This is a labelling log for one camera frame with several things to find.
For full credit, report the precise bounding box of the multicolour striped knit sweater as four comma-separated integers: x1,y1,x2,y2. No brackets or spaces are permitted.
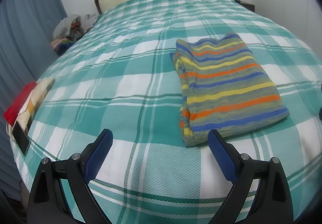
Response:
170,32,290,147

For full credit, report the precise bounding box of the cream orange patterned folded cloth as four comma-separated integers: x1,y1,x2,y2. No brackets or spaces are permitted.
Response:
6,77,55,139

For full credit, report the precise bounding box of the red folded garment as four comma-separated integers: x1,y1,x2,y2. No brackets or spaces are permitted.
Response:
3,81,37,126

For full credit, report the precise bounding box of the dark bedside table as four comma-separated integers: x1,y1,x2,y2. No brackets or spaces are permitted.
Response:
235,0,255,13

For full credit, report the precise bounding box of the pile of clothes by bed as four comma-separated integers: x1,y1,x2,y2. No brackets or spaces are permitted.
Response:
51,14,84,56

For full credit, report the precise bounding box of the blue grey curtain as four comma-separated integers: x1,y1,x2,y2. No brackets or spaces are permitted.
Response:
0,0,67,202

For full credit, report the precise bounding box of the black smartphone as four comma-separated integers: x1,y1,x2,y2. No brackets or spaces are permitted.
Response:
12,122,30,155

